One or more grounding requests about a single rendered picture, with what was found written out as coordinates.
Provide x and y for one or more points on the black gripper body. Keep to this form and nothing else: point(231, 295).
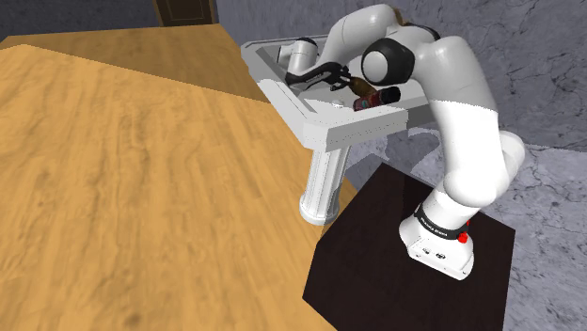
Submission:
point(316, 76)

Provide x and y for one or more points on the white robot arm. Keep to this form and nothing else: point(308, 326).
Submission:
point(463, 91)

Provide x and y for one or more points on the brown oval bottle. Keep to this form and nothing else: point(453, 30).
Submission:
point(361, 85)

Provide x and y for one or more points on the dark red bottle black cap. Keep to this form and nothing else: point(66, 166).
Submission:
point(372, 100)

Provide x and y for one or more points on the dark brown door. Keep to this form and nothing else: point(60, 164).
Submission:
point(185, 11)

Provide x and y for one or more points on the dark robot stand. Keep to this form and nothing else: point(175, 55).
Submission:
point(367, 256)

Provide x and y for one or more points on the white pedestal sink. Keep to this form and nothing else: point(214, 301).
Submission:
point(357, 128)

